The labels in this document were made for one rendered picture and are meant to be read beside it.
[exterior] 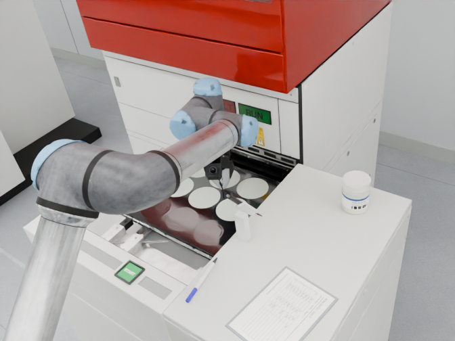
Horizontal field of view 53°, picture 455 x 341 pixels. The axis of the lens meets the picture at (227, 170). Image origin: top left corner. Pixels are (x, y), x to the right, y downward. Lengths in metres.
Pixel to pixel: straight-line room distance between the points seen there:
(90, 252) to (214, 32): 0.68
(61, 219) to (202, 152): 0.30
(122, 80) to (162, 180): 1.00
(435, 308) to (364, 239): 1.15
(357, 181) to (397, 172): 1.74
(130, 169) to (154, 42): 0.73
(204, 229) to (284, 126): 0.38
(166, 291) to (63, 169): 0.43
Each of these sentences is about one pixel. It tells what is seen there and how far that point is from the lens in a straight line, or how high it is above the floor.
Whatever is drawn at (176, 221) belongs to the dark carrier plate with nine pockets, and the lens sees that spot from 1.38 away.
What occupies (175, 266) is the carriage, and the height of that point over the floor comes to 0.88.
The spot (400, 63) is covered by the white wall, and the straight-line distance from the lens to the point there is 2.86.
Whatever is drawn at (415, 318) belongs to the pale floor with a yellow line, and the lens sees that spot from 2.26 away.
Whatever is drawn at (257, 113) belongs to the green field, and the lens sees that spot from 1.40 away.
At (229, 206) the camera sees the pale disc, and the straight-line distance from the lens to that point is 1.39.
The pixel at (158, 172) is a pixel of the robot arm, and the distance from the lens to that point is 0.83.
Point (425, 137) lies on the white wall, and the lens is 3.04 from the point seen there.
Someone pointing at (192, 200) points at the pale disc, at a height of 0.90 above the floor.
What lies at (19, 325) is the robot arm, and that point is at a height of 1.16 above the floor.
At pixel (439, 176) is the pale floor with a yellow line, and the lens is 2.97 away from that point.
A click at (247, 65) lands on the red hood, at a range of 1.27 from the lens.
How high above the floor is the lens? 1.84
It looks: 38 degrees down
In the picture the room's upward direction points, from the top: 9 degrees counter-clockwise
